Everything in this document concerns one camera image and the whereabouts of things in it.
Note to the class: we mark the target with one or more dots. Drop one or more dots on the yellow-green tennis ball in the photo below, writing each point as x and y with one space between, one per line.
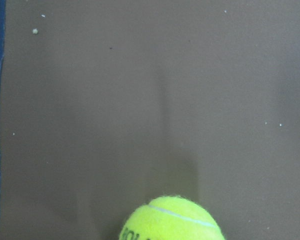
171 218

